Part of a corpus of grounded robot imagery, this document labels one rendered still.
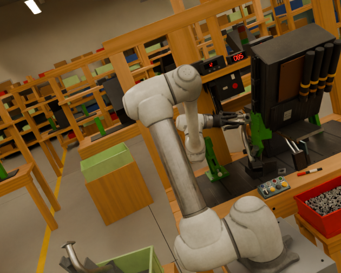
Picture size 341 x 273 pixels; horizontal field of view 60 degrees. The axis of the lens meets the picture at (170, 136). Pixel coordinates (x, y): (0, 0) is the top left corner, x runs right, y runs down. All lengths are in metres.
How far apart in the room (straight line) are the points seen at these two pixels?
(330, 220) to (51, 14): 11.01
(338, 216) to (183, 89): 0.87
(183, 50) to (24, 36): 10.00
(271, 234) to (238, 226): 0.12
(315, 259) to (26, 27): 11.20
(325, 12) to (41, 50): 10.19
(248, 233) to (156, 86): 0.63
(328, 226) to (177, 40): 1.30
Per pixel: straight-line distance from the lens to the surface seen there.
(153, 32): 1.92
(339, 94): 2.47
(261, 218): 1.13
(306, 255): 1.31
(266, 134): 1.80
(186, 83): 1.12
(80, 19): 11.62
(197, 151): 1.62
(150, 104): 1.12
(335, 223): 1.52
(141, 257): 1.57
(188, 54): 1.96
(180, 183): 1.12
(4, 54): 11.76
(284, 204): 1.72
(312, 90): 1.70
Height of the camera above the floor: 1.83
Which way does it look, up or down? 17 degrees down
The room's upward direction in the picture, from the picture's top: 21 degrees counter-clockwise
